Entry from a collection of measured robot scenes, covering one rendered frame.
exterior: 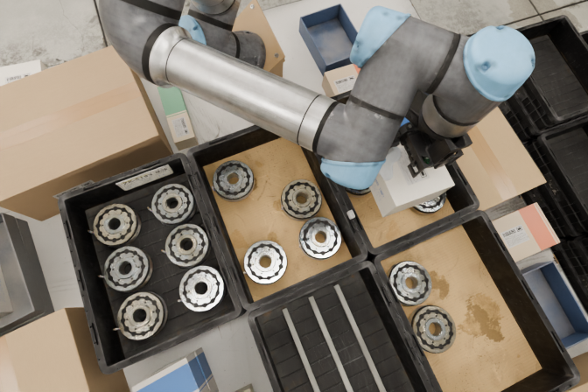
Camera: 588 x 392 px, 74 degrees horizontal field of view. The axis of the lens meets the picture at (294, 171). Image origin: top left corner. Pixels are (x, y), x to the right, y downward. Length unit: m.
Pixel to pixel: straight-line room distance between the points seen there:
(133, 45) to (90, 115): 0.51
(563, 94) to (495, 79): 1.44
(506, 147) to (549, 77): 0.76
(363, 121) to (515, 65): 0.17
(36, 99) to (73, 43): 1.31
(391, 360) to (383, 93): 0.70
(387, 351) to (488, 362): 0.24
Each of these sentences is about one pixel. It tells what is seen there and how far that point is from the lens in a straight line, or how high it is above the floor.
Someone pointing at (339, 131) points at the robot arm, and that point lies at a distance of 0.49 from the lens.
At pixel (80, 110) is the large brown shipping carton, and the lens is 1.13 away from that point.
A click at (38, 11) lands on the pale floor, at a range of 2.69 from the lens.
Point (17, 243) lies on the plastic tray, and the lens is 1.22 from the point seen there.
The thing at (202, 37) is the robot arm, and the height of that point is 1.01.
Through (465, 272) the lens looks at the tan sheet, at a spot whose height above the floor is 0.83.
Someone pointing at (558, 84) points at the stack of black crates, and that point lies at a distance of 1.93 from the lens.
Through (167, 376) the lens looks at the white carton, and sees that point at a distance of 0.96.
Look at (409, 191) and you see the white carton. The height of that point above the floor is 1.14.
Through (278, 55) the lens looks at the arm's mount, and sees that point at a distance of 1.13.
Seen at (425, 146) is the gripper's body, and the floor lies 1.25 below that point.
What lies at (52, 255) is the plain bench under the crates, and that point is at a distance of 1.27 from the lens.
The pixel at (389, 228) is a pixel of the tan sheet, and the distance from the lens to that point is 1.04.
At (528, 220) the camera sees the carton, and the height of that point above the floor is 0.77.
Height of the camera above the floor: 1.81
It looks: 71 degrees down
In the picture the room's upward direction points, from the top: 9 degrees clockwise
